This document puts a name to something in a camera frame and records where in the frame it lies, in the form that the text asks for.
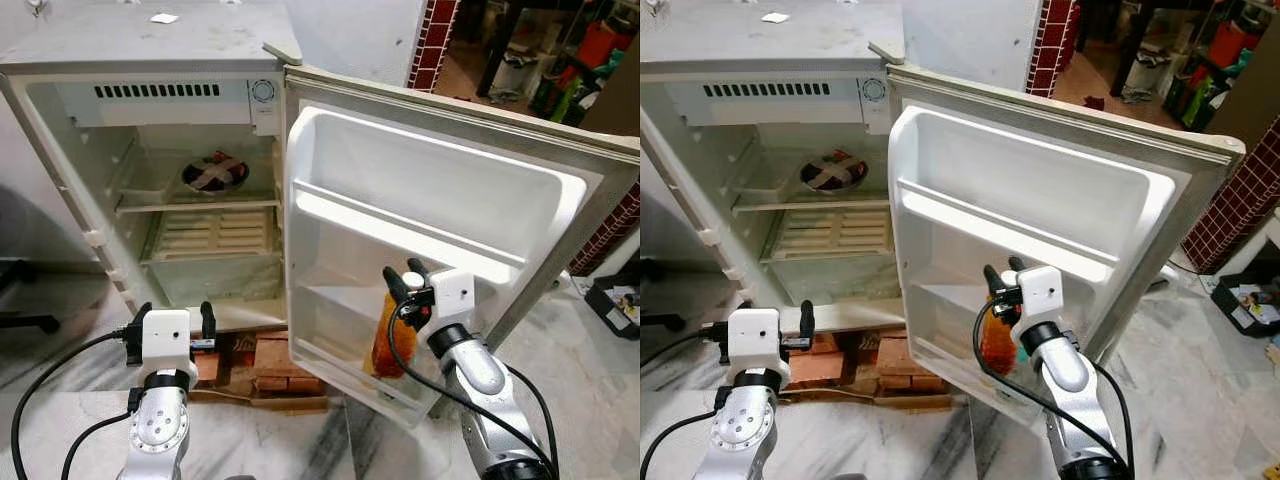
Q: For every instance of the white fridge door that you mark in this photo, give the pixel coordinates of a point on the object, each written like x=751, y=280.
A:
x=1050, y=190
x=450, y=190

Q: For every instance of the green bottle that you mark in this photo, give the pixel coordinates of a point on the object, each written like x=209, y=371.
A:
x=1200, y=102
x=573, y=100

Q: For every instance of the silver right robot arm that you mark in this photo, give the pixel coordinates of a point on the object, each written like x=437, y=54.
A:
x=1067, y=372
x=478, y=372

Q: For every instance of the black chair base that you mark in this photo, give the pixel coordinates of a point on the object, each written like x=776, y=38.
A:
x=655, y=320
x=20, y=320

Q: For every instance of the white fridge cabinet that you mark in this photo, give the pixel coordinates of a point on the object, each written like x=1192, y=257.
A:
x=740, y=40
x=120, y=40

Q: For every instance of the small white sticker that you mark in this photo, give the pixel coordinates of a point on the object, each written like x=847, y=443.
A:
x=775, y=17
x=163, y=18

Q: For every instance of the orange bottle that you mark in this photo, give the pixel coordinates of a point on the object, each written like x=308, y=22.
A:
x=997, y=347
x=387, y=345

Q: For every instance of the round thermostat dial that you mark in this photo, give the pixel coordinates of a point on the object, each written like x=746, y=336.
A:
x=872, y=91
x=262, y=92

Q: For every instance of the cream slatted crisper cover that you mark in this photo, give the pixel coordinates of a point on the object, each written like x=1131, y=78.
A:
x=835, y=234
x=215, y=234

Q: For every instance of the dark brown cabinet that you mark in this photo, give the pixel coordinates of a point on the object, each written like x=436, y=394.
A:
x=1250, y=100
x=618, y=105

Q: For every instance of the tan wooden board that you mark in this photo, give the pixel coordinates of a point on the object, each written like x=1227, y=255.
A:
x=880, y=403
x=260, y=402

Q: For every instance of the white fridge vent panel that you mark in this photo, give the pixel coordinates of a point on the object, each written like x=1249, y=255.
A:
x=160, y=108
x=770, y=108

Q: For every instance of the black floor box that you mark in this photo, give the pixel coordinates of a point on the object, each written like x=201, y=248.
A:
x=1248, y=302
x=612, y=308

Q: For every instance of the red cylinder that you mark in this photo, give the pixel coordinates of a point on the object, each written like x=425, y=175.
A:
x=1233, y=43
x=602, y=44

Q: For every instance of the red tiled pillar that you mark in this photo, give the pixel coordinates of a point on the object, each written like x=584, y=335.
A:
x=435, y=40
x=1053, y=40

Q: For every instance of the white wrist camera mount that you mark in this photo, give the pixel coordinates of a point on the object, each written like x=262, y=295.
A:
x=453, y=298
x=753, y=336
x=1043, y=293
x=166, y=336

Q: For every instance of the red tiled low wall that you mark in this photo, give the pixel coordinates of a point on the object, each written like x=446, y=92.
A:
x=1235, y=215
x=612, y=235

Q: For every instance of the clear crisper drawer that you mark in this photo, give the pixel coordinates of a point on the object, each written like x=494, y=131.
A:
x=215, y=282
x=830, y=282

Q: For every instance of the clear fridge shelf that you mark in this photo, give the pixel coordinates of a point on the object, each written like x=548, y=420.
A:
x=150, y=207
x=765, y=207

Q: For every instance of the dark round bowl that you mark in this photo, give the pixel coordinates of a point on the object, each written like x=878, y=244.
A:
x=213, y=175
x=832, y=174

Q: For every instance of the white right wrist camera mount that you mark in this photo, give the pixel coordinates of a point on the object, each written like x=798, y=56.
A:
x=453, y=298
x=1043, y=293

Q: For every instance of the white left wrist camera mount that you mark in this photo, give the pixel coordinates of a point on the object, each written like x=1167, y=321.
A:
x=166, y=336
x=753, y=336

